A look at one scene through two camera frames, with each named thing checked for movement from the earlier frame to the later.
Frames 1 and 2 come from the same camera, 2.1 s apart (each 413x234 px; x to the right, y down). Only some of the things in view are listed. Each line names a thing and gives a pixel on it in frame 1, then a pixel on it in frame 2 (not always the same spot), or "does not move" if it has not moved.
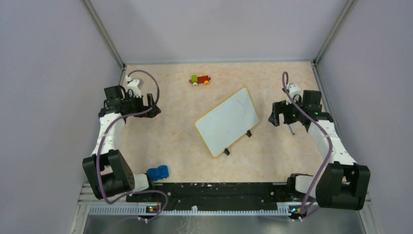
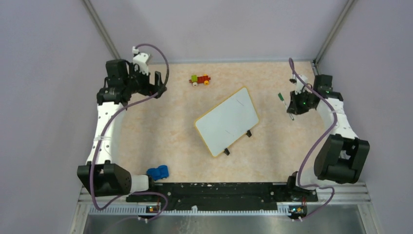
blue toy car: (157, 173) does not move
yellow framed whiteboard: (225, 124) does not move
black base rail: (217, 196) does not move
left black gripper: (129, 96) to (150, 89)
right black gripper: (278, 107) to (293, 108)
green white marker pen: (291, 129) to (281, 98)
